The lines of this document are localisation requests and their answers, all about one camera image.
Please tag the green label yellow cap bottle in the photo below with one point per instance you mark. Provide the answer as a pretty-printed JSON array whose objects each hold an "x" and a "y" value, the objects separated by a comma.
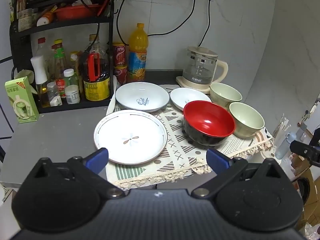
[{"x": 60, "y": 55}]

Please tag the oil spray bottle white top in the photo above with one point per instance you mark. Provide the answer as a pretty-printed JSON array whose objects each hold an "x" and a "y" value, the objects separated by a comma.
[{"x": 40, "y": 70}]

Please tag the red and black bowl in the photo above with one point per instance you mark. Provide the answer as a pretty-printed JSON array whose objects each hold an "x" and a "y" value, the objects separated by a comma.
[{"x": 207, "y": 120}]

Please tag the white cap powder bottle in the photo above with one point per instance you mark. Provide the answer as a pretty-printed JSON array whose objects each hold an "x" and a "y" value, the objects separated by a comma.
[{"x": 72, "y": 93}]

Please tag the cardboard box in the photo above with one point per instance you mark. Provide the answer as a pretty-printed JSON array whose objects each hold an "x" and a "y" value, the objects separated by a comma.
[{"x": 310, "y": 195}]

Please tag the small clear glass jar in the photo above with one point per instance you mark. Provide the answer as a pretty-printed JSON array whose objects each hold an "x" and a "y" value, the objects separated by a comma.
[{"x": 53, "y": 93}]

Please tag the red plastic basket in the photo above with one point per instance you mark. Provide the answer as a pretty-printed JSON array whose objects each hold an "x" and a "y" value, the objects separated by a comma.
[{"x": 75, "y": 11}]

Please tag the pale green bowl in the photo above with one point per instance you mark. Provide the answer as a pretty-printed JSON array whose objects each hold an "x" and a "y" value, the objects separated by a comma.
[
  {"x": 225, "y": 93},
  {"x": 246, "y": 118}
]

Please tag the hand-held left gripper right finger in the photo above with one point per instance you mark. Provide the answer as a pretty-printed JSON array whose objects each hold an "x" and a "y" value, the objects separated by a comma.
[{"x": 217, "y": 161}]

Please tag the crumpled beige paper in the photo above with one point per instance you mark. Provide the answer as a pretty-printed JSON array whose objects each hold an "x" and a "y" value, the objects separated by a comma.
[{"x": 23, "y": 75}]

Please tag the patterned fringed table mat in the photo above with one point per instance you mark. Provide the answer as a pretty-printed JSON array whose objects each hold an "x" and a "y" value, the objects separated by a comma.
[{"x": 175, "y": 155}]

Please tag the pale blue bottle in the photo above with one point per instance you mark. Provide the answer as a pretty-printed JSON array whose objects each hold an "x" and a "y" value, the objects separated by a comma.
[{"x": 285, "y": 145}]

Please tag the white bottle orange label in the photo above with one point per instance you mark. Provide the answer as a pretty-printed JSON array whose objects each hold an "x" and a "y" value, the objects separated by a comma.
[{"x": 45, "y": 18}]

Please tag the black metal shelf rack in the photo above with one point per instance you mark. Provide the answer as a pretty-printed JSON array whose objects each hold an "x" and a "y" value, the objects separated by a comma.
[{"x": 20, "y": 45}]

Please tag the large white printed deep plate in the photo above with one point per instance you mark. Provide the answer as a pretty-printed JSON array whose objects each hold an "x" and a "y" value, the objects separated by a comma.
[{"x": 142, "y": 97}]

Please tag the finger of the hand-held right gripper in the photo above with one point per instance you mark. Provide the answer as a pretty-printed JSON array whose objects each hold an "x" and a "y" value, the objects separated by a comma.
[{"x": 303, "y": 151}]

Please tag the white flat plate flower print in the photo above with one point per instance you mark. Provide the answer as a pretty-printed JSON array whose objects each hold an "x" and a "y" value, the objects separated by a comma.
[{"x": 130, "y": 137}]

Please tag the clear bottle red cap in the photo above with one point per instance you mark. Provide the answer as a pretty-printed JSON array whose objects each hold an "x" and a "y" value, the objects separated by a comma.
[{"x": 42, "y": 48}]

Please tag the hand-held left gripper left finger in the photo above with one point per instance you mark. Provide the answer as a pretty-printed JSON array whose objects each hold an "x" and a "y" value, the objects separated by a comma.
[{"x": 98, "y": 156}]

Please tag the green carton box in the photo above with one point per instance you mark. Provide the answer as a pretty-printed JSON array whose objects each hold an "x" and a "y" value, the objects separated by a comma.
[{"x": 21, "y": 100}]

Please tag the small white printed deep plate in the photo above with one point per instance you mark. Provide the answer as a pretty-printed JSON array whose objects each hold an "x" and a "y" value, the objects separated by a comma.
[{"x": 186, "y": 97}]

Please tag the cream kettle base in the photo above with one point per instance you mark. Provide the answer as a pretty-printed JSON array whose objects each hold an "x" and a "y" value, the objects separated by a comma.
[{"x": 192, "y": 87}]

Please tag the glass electric kettle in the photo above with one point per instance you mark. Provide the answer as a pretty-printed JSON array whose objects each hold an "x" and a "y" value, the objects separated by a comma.
[{"x": 200, "y": 66}]

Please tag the orange juice bottle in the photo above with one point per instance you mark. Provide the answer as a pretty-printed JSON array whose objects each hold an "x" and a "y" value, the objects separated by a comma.
[{"x": 137, "y": 55}]

